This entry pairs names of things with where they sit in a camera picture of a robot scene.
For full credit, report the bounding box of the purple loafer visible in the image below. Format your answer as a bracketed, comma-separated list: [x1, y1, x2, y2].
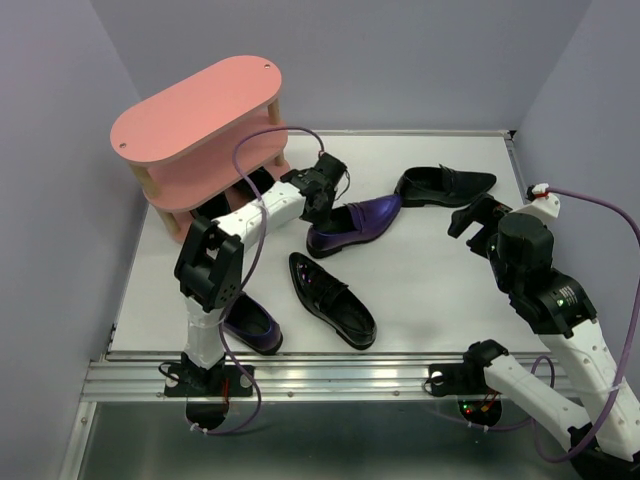
[306, 194, 402, 259]
[223, 292, 284, 356]

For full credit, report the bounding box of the green loafer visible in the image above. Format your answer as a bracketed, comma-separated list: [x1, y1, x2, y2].
[190, 192, 231, 220]
[232, 167, 275, 200]

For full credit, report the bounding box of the glossy black loafer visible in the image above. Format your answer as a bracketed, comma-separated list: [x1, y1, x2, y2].
[288, 252, 377, 351]

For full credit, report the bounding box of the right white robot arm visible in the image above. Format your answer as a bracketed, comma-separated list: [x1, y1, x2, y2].
[432, 185, 639, 472]

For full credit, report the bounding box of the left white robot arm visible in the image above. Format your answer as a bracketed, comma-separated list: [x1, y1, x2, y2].
[174, 153, 348, 394]

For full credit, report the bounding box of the pink three-tier shoe shelf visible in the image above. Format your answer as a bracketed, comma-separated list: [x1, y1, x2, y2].
[110, 55, 289, 242]

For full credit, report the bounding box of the matte black loafer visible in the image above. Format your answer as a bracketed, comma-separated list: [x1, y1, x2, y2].
[394, 165, 497, 208]

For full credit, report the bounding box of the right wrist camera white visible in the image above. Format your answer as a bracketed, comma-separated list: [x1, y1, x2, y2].
[526, 183, 561, 223]

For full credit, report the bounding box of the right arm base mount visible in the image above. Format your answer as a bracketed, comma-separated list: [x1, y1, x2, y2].
[422, 339, 509, 398]

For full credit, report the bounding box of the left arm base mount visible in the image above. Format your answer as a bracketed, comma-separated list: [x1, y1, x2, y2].
[158, 361, 254, 399]

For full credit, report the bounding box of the aluminium front rail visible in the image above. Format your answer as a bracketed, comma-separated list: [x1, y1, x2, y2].
[82, 352, 576, 401]

